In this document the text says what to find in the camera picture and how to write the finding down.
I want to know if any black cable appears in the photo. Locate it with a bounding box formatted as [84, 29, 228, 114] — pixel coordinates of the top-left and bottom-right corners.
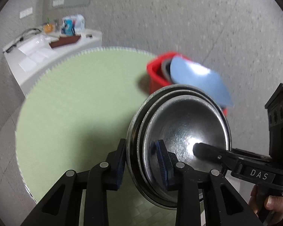
[3, 27, 42, 54]

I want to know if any blue white package bag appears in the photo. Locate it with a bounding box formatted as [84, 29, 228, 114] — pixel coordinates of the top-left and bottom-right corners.
[61, 14, 85, 36]

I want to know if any white sink counter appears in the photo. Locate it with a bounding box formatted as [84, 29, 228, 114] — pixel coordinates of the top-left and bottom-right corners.
[2, 29, 103, 95]

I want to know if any person right hand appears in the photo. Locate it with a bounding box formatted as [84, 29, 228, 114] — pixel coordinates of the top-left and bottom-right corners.
[248, 185, 283, 225]

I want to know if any small steel bowl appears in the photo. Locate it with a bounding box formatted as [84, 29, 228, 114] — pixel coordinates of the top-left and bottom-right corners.
[143, 95, 230, 200]

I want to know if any double wall socket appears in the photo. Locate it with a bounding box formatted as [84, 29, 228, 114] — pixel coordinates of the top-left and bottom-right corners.
[19, 7, 33, 19]

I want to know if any ribbed steel bowl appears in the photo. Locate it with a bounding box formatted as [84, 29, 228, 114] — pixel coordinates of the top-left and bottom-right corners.
[125, 84, 233, 210]

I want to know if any round table green cloth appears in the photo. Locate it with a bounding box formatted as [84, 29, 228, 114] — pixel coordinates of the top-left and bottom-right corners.
[16, 47, 176, 225]

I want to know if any orange bottle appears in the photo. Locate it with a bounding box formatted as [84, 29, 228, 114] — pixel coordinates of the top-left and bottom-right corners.
[43, 22, 55, 34]

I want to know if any red plastic basin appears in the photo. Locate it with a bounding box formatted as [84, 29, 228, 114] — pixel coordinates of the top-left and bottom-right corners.
[147, 52, 229, 114]

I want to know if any large steel bowl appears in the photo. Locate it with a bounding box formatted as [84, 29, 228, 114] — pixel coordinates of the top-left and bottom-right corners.
[161, 58, 175, 84]

